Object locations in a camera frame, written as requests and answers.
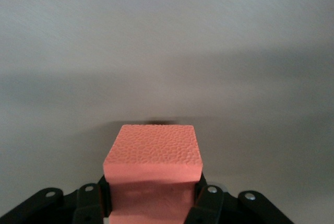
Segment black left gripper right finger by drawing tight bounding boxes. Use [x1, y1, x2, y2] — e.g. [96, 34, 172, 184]
[184, 175, 295, 224]

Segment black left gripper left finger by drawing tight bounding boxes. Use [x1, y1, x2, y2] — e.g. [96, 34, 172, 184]
[0, 175, 112, 224]

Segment orange foam block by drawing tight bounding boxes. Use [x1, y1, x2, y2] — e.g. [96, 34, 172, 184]
[103, 124, 204, 224]

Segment paper table cover sheet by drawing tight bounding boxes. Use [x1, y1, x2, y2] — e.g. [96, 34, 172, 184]
[0, 0, 334, 224]

